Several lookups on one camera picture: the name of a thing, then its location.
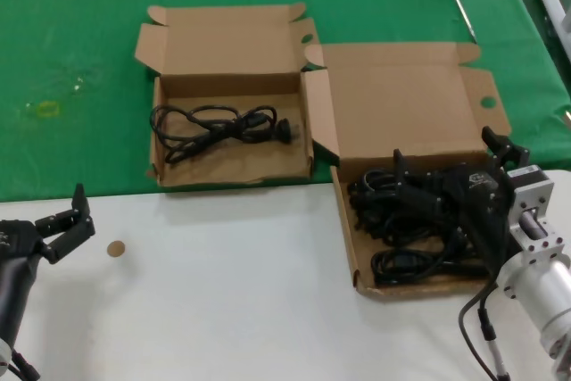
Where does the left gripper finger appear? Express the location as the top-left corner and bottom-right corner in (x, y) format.
(34, 183), (93, 234)
(43, 219), (96, 265)

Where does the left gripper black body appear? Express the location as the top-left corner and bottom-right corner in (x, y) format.
(0, 219), (46, 266)

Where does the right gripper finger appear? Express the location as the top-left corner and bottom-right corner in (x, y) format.
(481, 125), (532, 172)
(393, 147), (448, 222)

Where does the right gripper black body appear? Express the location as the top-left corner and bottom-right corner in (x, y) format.
(443, 162), (517, 273)

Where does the empty-lidded brown cardboard box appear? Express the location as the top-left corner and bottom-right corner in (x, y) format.
(133, 1), (321, 188)

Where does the white metal bar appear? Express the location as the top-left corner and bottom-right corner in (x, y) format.
(537, 0), (571, 65)

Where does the green tablecloth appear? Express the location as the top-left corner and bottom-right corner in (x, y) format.
(0, 0), (571, 203)

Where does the brown cardboard box with cords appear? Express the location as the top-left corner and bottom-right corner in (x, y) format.
(302, 41), (513, 298)

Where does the right arm brown cable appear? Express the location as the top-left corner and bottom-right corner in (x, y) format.
(457, 264), (512, 381)

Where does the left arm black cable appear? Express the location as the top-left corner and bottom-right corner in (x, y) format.
(6, 348), (42, 381)

